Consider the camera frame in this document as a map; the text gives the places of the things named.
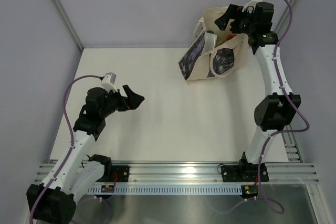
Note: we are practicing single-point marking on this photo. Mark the white slotted cable duct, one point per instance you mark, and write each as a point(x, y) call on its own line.
point(164, 190)

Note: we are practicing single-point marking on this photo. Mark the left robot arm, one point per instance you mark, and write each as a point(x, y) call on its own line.
point(54, 200)

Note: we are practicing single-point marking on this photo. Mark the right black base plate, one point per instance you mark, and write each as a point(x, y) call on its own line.
point(250, 173)

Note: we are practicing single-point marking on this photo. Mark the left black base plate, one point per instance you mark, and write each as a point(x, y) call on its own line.
point(117, 173)

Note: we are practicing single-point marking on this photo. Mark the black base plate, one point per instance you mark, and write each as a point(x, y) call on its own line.
point(117, 173)
point(250, 173)

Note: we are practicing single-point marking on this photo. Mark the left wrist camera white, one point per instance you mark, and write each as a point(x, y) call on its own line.
point(108, 82)

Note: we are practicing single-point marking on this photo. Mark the clear bottle black cap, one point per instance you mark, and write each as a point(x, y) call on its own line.
point(210, 41)

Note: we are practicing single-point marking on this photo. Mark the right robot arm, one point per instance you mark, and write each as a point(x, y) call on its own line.
point(279, 106)

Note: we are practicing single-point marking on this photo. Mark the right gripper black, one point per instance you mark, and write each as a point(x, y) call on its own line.
point(234, 12)

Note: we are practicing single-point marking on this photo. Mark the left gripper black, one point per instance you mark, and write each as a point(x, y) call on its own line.
point(132, 102)

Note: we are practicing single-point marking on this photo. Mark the canvas tote bag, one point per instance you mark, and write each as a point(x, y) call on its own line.
point(225, 58)

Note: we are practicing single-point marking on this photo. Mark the aluminium front rail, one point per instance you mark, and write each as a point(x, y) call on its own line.
point(208, 173)

